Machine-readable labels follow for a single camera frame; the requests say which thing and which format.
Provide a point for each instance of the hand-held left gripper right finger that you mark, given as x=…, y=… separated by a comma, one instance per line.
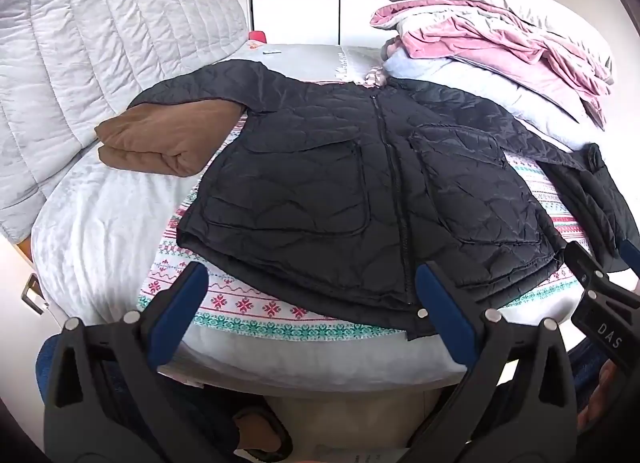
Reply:
x=445, y=308

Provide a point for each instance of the person's right hand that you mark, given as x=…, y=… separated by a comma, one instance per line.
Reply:
x=607, y=395

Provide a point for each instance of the patterned red green blanket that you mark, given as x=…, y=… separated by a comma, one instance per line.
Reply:
x=240, y=304

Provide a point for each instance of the small white flat object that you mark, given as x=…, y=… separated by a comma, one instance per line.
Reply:
x=272, y=50

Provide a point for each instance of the grey quilted cover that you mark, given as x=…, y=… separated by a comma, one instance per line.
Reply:
x=100, y=43

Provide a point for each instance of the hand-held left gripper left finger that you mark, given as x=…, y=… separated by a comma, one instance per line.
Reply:
x=182, y=303

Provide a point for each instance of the brown folded cloth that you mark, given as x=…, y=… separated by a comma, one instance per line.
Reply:
x=150, y=143

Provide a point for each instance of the brown slipper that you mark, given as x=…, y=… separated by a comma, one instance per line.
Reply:
x=262, y=430

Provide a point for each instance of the small red object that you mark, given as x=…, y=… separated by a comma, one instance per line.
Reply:
x=258, y=36

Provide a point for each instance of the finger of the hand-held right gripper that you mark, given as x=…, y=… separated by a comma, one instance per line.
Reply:
x=580, y=258
x=629, y=246

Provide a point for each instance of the black quilted jacket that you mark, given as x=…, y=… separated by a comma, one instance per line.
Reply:
x=300, y=193

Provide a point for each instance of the light blue duvet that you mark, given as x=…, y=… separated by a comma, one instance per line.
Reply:
x=500, y=88

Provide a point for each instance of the pink blanket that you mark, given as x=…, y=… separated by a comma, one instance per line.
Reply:
x=475, y=43

